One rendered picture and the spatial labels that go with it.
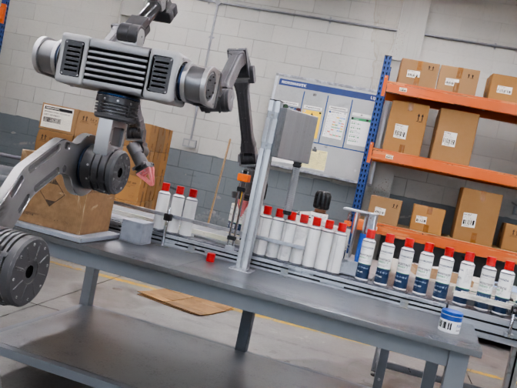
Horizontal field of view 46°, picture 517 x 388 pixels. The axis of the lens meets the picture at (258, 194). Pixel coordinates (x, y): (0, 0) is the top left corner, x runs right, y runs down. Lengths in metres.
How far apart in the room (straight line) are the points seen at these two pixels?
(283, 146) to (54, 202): 0.89
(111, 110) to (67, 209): 0.59
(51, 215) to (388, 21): 5.24
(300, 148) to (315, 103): 4.41
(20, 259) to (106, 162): 0.51
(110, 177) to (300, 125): 0.81
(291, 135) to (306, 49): 4.71
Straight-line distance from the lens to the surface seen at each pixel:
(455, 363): 2.04
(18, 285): 1.55
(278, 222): 2.46
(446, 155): 6.06
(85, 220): 2.38
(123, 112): 1.93
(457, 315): 2.13
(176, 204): 2.60
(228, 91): 2.05
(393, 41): 6.97
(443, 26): 7.03
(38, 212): 2.45
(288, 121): 2.32
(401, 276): 2.41
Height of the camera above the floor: 1.26
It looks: 3 degrees down
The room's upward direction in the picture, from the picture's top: 12 degrees clockwise
